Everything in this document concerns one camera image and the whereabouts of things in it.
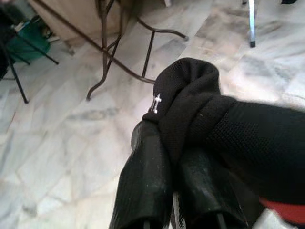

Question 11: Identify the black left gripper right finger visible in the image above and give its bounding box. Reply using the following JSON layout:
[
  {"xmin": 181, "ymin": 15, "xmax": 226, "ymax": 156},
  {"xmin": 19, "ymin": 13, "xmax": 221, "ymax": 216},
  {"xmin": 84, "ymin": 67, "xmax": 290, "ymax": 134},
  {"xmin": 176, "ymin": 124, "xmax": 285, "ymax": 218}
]
[{"xmin": 176, "ymin": 147, "xmax": 248, "ymax": 229}]

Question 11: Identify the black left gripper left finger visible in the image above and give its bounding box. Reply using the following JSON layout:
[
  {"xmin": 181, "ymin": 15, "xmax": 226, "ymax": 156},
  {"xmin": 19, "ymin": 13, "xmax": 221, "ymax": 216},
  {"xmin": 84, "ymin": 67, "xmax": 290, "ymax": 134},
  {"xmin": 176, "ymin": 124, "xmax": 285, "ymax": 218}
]
[{"xmin": 108, "ymin": 120, "xmax": 173, "ymax": 229}]

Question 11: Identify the black t-shirt with white text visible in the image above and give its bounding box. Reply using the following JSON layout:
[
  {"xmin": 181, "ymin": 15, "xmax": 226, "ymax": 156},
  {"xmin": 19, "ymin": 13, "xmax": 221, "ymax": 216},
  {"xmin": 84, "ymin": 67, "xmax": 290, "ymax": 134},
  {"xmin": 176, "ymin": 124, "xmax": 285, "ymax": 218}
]
[{"xmin": 142, "ymin": 57, "xmax": 305, "ymax": 206}]

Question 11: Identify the clothes hanger with blue hook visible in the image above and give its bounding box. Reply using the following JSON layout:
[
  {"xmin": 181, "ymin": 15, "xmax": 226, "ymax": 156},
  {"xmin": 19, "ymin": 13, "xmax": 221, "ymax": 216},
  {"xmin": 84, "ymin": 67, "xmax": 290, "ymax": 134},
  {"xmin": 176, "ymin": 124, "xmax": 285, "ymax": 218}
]
[{"xmin": 259, "ymin": 197, "xmax": 305, "ymax": 226}]

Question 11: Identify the marble-top folding table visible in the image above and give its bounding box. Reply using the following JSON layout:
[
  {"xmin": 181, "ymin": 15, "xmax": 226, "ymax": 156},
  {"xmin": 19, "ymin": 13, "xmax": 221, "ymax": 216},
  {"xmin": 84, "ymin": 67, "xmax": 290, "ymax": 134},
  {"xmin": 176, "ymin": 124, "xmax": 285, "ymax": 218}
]
[{"xmin": 32, "ymin": 0, "xmax": 189, "ymax": 101}]

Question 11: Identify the black metal stand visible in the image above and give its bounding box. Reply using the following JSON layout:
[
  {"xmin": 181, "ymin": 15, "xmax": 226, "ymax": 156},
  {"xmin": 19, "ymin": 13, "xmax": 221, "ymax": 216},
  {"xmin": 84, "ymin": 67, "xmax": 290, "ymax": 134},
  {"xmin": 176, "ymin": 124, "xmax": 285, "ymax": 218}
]
[{"xmin": 0, "ymin": 0, "xmax": 60, "ymax": 104}]

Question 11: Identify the light wooden cabinet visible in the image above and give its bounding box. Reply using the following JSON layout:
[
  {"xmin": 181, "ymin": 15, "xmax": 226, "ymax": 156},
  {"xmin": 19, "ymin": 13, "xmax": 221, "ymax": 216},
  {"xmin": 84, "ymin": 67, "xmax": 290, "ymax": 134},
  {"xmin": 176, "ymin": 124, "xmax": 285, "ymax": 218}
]
[{"xmin": 28, "ymin": 0, "xmax": 136, "ymax": 47}]

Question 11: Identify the silver metal clothes rack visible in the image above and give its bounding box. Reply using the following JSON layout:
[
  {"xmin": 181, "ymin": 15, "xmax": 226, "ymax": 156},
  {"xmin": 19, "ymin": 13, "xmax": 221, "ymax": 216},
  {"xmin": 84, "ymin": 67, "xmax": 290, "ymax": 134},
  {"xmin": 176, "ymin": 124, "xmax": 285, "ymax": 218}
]
[{"xmin": 247, "ymin": 0, "xmax": 258, "ymax": 48}]

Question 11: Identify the green fabric bag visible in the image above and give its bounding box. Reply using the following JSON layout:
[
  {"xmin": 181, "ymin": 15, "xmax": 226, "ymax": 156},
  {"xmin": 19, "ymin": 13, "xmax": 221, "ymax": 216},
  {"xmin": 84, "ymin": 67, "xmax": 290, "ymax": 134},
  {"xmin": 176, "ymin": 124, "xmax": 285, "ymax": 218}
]
[{"xmin": 6, "ymin": 15, "xmax": 60, "ymax": 63}]

